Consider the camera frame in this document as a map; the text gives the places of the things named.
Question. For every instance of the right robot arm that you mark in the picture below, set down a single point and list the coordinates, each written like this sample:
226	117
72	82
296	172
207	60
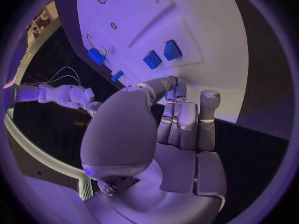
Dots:
56	94

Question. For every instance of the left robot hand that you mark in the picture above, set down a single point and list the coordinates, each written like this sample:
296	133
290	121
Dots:
121	130

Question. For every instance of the white task board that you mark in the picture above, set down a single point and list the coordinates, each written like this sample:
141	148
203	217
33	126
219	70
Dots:
144	13

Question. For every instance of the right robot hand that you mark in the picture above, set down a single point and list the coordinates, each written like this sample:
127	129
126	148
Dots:
92	107

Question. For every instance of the blue block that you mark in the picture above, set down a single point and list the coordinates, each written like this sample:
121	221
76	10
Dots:
152	60
96	55
172	50

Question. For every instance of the small blue plug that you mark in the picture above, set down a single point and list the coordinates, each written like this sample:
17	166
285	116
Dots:
117	76

